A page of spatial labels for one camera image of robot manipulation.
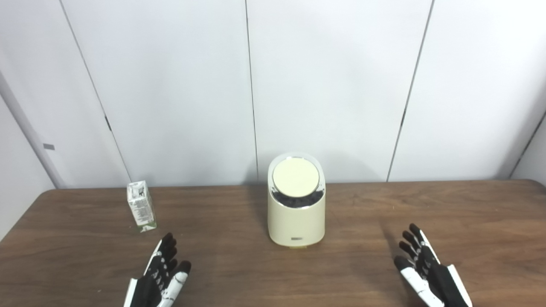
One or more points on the cream-colored cylindrical bin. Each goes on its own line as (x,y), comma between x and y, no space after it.
(295,224)

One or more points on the cream round bin lid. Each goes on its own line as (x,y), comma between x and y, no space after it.
(295,177)

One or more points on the small grey wall tag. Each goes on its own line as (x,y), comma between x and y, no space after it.
(48,146)

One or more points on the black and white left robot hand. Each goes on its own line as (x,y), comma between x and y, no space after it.
(147,288)

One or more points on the white wall corner post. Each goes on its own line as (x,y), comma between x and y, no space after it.
(30,128)

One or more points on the white and green milk carton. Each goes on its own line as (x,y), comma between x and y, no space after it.
(141,209)

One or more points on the black wall panel hinge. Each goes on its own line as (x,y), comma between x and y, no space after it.
(108,123)

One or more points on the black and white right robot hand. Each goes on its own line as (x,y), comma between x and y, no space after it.
(441,283)

